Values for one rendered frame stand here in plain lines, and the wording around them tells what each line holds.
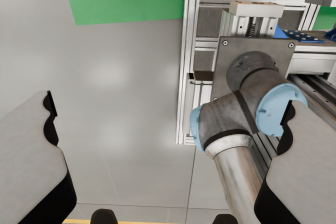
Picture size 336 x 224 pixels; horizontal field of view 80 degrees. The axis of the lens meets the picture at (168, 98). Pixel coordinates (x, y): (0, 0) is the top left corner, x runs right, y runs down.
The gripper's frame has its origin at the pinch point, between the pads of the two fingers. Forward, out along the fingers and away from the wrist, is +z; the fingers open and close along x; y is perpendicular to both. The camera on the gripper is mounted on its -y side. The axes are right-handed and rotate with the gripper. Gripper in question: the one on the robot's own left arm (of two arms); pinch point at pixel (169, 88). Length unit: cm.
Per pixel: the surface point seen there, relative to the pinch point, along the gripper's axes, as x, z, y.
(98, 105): -68, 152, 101
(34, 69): -120, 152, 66
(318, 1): 71, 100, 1
